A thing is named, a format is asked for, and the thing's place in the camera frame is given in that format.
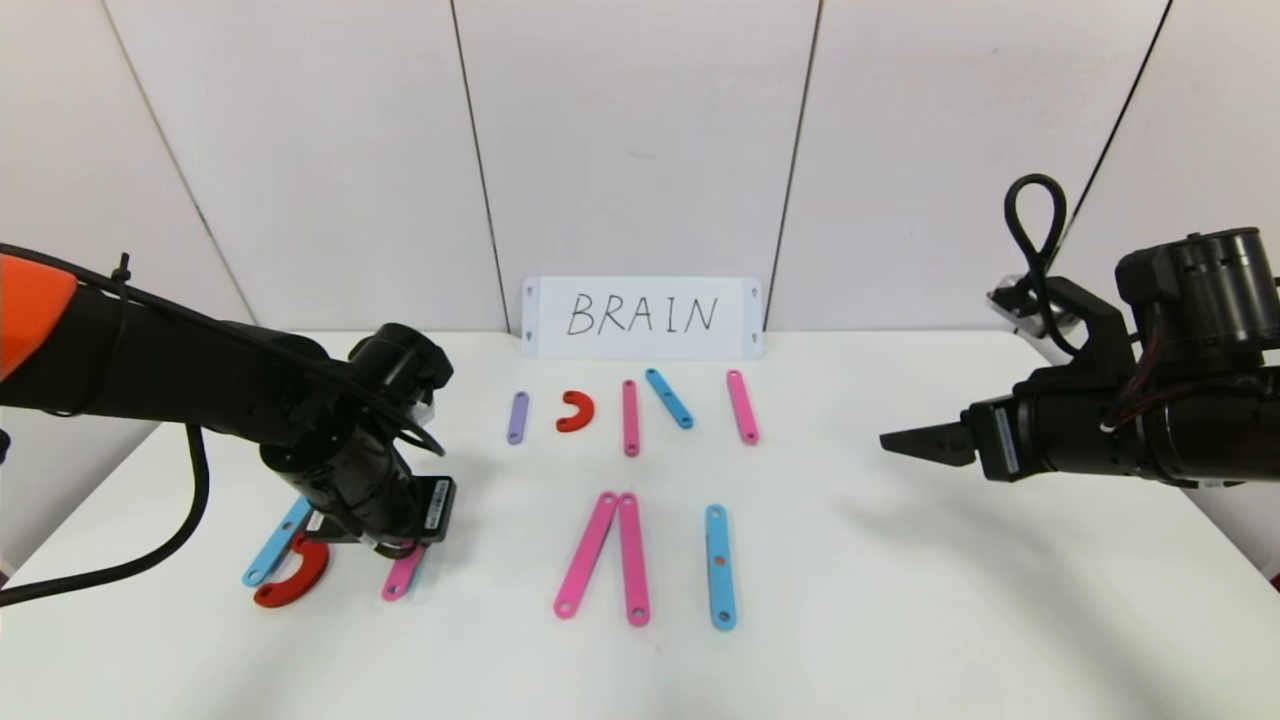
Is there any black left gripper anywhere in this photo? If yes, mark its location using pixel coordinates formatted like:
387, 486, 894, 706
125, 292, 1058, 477
304, 425, 457, 560

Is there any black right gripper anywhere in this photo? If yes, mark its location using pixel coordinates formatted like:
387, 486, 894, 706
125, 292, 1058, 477
879, 393, 1146, 483

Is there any long pink bar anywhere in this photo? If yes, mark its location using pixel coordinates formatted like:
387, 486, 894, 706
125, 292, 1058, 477
381, 545, 426, 602
553, 491, 619, 620
617, 492, 652, 628

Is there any white BRAIN sign board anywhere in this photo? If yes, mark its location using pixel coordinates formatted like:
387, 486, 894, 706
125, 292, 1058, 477
522, 277, 764, 361

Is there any large red C piece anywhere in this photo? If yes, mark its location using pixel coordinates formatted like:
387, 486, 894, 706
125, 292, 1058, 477
252, 533, 331, 609

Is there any long blue bar orange underside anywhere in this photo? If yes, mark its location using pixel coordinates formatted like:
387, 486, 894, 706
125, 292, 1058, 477
705, 504, 738, 632

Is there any short blue bar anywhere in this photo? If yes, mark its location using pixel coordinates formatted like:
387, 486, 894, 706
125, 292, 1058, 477
644, 368, 694, 430

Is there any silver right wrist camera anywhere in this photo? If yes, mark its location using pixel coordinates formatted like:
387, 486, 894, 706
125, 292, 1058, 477
988, 275, 1081, 341

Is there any black looped camera cable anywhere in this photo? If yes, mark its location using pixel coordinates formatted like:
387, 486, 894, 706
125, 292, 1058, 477
1004, 175, 1081, 356

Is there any thick black hanging cable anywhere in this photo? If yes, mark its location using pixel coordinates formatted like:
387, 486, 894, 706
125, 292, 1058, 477
0, 425, 211, 609

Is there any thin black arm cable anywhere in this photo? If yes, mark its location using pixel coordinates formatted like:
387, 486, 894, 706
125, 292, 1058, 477
0, 243, 446, 456

